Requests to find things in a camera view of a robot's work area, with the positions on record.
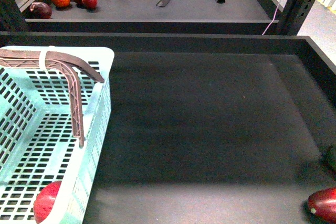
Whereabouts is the brown basket handle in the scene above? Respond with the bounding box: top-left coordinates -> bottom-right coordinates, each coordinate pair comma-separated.
1,48 -> 104,148

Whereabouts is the light blue plastic basket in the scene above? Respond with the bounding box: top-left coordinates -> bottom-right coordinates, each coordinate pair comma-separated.
1,47 -> 114,223

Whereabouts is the red yellow apple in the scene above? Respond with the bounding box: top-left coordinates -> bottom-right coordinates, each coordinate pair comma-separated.
82,0 -> 98,9

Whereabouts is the dark red apple front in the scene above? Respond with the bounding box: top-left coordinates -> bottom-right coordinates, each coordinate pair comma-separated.
29,2 -> 52,19

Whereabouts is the white zip tie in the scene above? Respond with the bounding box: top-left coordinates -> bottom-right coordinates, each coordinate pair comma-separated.
38,46 -> 56,71

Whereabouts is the dark green avocado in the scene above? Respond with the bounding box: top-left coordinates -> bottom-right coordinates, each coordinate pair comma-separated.
326,145 -> 336,170

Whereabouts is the dark red mango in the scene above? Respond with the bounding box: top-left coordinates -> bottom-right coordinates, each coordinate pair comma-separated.
307,187 -> 335,223

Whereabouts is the black shelf upright post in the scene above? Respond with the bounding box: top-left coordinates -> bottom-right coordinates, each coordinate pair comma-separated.
1,0 -> 28,32

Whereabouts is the pink cable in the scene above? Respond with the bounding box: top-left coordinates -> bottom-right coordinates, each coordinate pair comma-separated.
261,0 -> 294,36

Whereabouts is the black rack post right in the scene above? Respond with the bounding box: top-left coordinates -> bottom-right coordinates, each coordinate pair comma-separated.
276,0 -> 315,36

